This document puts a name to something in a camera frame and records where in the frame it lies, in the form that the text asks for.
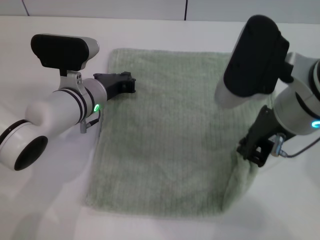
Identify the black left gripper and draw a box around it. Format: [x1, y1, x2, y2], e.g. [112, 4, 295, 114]
[93, 71, 137, 101]

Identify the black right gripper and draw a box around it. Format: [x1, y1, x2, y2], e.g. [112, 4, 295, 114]
[236, 105, 296, 168]

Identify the light green ribbed towel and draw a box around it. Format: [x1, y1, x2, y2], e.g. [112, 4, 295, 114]
[83, 47, 281, 218]

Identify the right arm grey connector cable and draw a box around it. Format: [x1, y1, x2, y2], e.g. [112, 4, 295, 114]
[271, 133, 320, 159]

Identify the arm grey connector cable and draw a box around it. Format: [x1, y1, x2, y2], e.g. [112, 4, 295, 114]
[78, 109, 102, 134]
[271, 133, 320, 159]

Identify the left arm grey connector cable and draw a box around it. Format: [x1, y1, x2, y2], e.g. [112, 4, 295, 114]
[78, 109, 102, 134]

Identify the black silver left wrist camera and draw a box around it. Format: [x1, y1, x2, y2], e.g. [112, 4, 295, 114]
[30, 33, 101, 76]

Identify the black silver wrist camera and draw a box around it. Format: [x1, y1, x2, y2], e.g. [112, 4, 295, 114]
[30, 33, 101, 76]
[215, 14, 295, 109]

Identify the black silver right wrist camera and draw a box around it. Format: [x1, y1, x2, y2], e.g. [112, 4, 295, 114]
[215, 14, 295, 109]

